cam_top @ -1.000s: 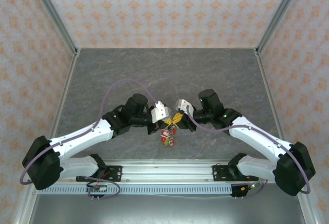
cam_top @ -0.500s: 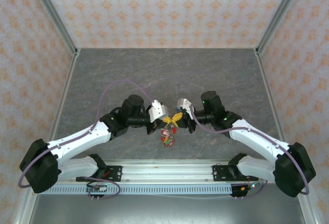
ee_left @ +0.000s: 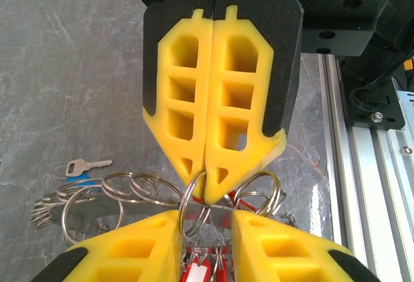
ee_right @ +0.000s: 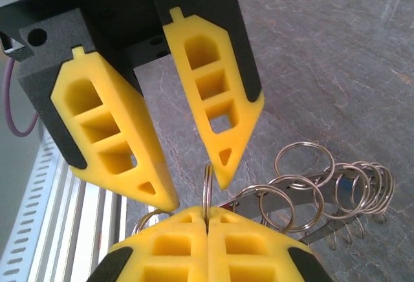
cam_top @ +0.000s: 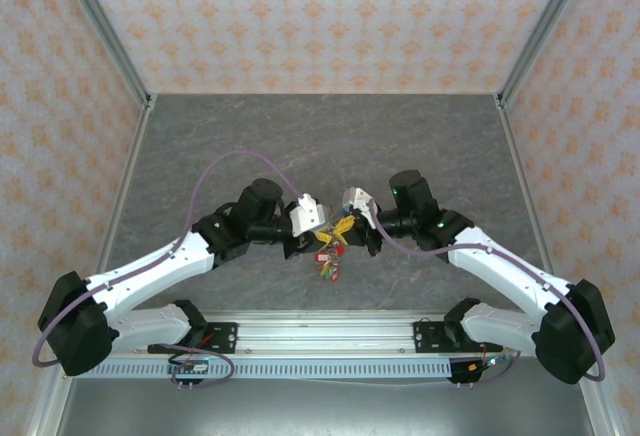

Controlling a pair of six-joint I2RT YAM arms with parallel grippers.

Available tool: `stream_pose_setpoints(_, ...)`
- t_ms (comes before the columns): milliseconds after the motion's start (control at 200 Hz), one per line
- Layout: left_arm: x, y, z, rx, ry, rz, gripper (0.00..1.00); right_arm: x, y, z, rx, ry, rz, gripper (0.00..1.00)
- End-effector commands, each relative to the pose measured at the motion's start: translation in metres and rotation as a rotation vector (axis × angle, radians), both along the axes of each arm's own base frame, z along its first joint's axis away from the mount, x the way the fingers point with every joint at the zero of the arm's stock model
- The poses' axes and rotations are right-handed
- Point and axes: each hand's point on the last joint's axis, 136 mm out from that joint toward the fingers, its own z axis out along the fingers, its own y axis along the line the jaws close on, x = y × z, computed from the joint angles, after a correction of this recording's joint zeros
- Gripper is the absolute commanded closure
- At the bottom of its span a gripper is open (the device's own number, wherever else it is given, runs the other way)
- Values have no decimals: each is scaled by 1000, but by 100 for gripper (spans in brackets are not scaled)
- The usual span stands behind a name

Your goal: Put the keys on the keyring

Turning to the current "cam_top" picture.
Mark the aluminium table side rail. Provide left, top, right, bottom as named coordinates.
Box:
left=493, top=94, right=619, bottom=436
left=24, top=98, right=157, bottom=436

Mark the white slotted cable duct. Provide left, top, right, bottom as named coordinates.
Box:
left=92, top=358, right=454, bottom=380

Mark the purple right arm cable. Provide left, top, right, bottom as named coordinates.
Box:
left=369, top=210, right=607, bottom=382

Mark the grey metal sheet panel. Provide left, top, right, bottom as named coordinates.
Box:
left=54, top=378, right=601, bottom=436

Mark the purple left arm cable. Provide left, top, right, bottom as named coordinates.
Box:
left=32, top=149, right=304, bottom=368

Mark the aluminium frame post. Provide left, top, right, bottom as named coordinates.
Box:
left=496, top=0, right=597, bottom=110
left=52, top=0, right=155, bottom=110

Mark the bunch of tagged keys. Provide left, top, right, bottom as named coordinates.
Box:
left=319, top=228, right=347, bottom=258

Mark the small circuit board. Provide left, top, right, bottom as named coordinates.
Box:
left=467, top=355, right=499, bottom=373
left=167, top=359, right=210, bottom=376

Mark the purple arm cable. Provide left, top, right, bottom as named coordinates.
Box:
left=32, top=149, right=304, bottom=368
left=369, top=210, right=607, bottom=382

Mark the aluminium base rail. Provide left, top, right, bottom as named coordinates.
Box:
left=133, top=309, right=504, bottom=357

